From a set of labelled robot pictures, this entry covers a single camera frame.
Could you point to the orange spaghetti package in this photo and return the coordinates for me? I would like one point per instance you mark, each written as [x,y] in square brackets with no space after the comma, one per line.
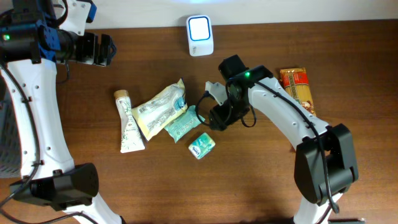
[295,83]

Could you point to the white barcode scanner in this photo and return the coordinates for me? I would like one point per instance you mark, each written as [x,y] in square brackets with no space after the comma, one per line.
[199,35]

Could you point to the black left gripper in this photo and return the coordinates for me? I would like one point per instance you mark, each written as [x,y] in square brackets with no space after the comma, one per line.
[91,55]

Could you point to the grey plastic mesh basket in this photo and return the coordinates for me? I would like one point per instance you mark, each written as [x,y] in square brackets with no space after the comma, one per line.
[10,142]

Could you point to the small teal tissue pack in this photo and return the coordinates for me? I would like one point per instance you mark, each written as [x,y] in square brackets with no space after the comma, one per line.
[202,146]

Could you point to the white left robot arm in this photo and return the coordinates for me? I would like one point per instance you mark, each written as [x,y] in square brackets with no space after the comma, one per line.
[34,40]

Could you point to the white tube with cork cap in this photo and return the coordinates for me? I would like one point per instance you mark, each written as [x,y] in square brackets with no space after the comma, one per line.
[131,139]

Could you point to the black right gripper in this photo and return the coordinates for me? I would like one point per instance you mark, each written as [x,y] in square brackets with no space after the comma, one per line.
[222,120]

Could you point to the cream yellow food pouch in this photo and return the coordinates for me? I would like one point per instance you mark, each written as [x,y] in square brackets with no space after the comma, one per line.
[153,116]

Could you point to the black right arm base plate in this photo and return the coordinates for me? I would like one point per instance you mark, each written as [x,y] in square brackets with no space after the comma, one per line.
[347,221]

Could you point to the teal wet wipes pack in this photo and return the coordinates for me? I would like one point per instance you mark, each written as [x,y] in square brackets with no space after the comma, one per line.
[184,123]

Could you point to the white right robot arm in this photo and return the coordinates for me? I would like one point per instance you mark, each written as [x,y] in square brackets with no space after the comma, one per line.
[325,160]

